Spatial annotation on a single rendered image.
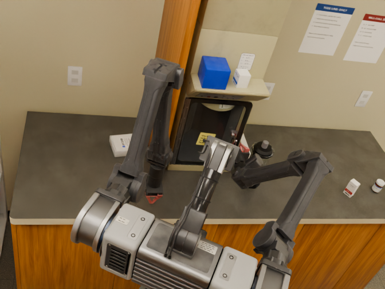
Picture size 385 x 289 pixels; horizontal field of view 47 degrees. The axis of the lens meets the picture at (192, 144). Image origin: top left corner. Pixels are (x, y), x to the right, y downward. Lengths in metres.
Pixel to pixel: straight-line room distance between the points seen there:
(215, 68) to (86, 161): 0.81
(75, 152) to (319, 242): 1.34
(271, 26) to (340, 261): 1.47
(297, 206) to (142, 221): 0.50
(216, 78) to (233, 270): 0.83
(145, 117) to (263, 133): 1.36
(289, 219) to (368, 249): 1.38
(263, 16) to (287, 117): 1.06
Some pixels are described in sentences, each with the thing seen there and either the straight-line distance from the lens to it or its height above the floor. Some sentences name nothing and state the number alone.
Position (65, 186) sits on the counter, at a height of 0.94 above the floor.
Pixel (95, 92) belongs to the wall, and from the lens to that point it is 2.39.
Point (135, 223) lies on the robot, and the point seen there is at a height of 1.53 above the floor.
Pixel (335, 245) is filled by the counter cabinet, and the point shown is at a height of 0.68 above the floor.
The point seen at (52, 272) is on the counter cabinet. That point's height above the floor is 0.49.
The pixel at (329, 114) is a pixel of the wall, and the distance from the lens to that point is 2.83.
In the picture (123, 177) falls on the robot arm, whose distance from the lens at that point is 1.39.
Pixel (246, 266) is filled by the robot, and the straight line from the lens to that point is 1.19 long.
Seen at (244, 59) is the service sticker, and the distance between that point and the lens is 1.86.
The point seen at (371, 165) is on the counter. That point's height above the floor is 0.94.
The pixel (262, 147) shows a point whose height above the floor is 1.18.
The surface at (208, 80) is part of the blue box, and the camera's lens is 1.74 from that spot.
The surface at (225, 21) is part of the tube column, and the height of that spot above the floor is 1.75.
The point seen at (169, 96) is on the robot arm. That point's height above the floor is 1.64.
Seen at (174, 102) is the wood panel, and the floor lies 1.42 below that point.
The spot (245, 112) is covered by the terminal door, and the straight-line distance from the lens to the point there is 2.01.
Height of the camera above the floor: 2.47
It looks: 40 degrees down
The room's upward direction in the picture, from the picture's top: 15 degrees clockwise
